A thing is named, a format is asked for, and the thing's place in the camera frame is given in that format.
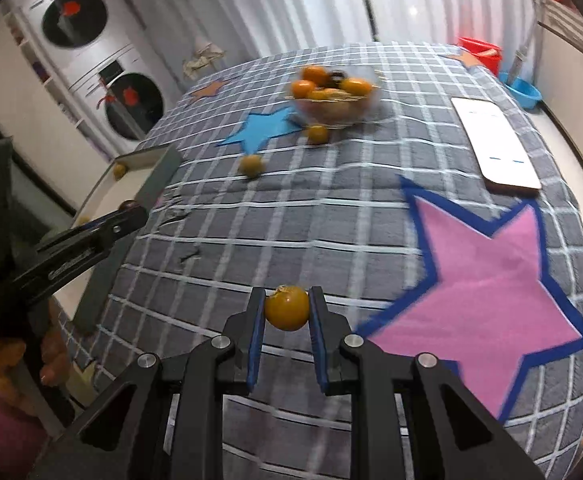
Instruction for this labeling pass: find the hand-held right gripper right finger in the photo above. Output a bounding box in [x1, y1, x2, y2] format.
[309, 286, 547, 480]

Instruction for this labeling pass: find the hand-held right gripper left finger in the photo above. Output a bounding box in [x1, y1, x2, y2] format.
[28, 287, 267, 480]

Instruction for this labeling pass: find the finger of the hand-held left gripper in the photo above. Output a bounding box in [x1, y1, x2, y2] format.
[36, 206, 150, 261]

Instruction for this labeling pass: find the white box with grey rim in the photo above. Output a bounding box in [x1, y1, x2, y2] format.
[71, 146, 184, 338]

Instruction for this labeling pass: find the person's left hand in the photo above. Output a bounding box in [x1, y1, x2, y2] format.
[0, 331, 71, 412]

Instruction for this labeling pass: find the white front-load washing machine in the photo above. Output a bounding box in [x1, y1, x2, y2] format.
[21, 0, 137, 88]
[66, 42, 179, 153]

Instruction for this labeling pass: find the grey checked blanket with stars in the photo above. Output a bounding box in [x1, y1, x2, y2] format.
[46, 42, 583, 480]

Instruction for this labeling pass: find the crumpled cloth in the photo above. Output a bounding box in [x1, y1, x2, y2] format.
[184, 42, 224, 80]

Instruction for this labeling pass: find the glass bowl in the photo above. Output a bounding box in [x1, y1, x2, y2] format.
[285, 66, 381, 126]

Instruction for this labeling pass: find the smartphone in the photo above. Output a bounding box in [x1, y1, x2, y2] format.
[451, 97, 542, 195]

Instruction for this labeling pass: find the white curtain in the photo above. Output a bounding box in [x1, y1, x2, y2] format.
[106, 0, 537, 81]

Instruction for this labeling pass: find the blue basin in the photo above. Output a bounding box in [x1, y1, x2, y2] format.
[499, 72, 543, 110]

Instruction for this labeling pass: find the red bucket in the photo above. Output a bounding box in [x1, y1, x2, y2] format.
[457, 36, 502, 76]

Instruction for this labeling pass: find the mop pole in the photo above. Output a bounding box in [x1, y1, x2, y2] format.
[510, 5, 539, 78]

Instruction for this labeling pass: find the striped towel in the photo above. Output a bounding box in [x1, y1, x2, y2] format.
[536, 0, 583, 46]

